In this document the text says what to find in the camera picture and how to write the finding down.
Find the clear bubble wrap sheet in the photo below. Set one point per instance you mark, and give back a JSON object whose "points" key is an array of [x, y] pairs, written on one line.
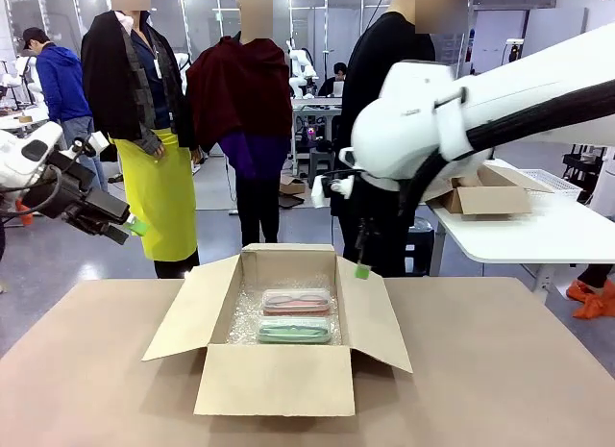
{"points": [[245, 317]]}

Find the mannequin with maroon cape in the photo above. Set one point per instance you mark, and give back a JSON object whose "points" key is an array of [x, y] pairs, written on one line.
{"points": [[240, 91]]}

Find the pink glasses case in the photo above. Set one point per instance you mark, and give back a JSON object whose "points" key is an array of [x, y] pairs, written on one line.
{"points": [[298, 310]]}

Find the small open cardboard box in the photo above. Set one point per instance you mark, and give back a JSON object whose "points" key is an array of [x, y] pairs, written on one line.
{"points": [[490, 199]]}

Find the white side table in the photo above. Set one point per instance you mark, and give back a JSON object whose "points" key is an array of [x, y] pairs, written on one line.
{"points": [[528, 235]]}

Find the white mesh basket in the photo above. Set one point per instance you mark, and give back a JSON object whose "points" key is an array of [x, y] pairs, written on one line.
{"points": [[552, 182]]}

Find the green eyeglasses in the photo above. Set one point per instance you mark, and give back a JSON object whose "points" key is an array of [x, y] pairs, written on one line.
{"points": [[295, 330]]}

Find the white rounded column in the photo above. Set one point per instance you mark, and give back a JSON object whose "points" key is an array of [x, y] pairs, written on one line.
{"points": [[605, 182]]}

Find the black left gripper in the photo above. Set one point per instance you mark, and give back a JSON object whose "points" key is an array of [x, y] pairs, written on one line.
{"points": [[96, 204]]}

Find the black utility cart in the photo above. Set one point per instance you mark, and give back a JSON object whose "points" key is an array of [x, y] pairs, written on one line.
{"points": [[581, 163]]}

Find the metal workbench frame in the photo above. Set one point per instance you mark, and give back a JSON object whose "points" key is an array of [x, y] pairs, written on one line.
{"points": [[302, 130]]}

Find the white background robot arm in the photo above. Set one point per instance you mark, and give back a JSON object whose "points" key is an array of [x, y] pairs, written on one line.
{"points": [[19, 74], [300, 65]]}

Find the grey stool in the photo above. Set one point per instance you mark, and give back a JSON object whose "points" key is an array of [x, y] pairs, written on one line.
{"points": [[322, 168]]}

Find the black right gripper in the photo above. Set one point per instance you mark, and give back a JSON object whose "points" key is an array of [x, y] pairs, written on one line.
{"points": [[375, 197]]}

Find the black trouser leg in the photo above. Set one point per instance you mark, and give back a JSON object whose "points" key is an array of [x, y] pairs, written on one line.
{"points": [[598, 274]]}

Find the open cardboard shipping box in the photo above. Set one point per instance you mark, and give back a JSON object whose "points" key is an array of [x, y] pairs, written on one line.
{"points": [[274, 384]]}

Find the person in black t-shirt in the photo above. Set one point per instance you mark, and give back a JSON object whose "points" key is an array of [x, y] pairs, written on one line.
{"points": [[379, 48]]}

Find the orange garment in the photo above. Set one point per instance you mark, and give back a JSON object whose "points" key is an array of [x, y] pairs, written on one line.
{"points": [[24, 214]]}

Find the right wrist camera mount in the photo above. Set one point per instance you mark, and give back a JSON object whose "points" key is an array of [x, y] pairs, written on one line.
{"points": [[336, 187]]}

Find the mannequin with yellow skirt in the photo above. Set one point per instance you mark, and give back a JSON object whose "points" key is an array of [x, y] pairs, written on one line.
{"points": [[144, 192]]}

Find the cardboard box on floor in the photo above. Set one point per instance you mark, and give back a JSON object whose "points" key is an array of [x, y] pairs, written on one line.
{"points": [[293, 185]]}

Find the white office desk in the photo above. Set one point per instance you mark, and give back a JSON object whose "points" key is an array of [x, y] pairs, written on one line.
{"points": [[19, 121]]}

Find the pink eyeglasses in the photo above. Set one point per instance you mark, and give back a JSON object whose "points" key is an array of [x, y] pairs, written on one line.
{"points": [[295, 301]]}

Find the seated person in black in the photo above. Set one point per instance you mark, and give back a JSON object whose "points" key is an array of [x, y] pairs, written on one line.
{"points": [[334, 81]]}

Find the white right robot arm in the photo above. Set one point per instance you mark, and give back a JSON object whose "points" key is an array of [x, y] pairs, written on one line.
{"points": [[408, 120]]}

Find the person in blue hoodie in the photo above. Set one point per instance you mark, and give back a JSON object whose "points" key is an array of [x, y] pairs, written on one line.
{"points": [[62, 86]]}

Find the dark round stool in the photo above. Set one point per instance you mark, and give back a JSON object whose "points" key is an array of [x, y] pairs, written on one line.
{"points": [[420, 250]]}

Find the orange shoe cover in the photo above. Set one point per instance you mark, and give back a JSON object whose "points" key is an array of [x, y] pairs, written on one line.
{"points": [[596, 306], [583, 291]]}

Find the green glasses case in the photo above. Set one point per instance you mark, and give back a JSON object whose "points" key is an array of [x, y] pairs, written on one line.
{"points": [[295, 339]]}

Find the black flat floor item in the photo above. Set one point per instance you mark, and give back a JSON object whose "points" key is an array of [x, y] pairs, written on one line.
{"points": [[290, 201]]}

